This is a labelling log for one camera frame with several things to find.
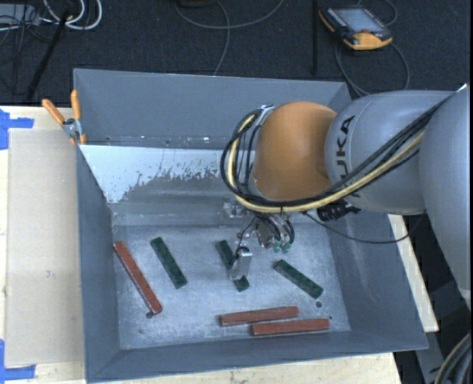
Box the grey metal bin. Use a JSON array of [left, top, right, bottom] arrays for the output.
[[72, 68, 430, 384]]

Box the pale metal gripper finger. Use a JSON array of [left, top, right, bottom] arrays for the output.
[[222, 200, 248, 220], [230, 246, 254, 282]]

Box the red-brown flat block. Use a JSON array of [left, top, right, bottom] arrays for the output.
[[112, 240, 164, 317], [218, 305, 300, 328], [249, 318, 331, 338]]

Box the dark green flat block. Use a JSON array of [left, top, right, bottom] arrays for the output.
[[214, 239, 251, 294], [272, 258, 325, 300], [149, 236, 189, 290]]

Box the pale flat board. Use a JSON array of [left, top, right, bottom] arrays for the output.
[[4, 128, 86, 370]]

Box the black cylinder on white bracket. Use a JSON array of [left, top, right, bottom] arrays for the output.
[[315, 198, 363, 222]]

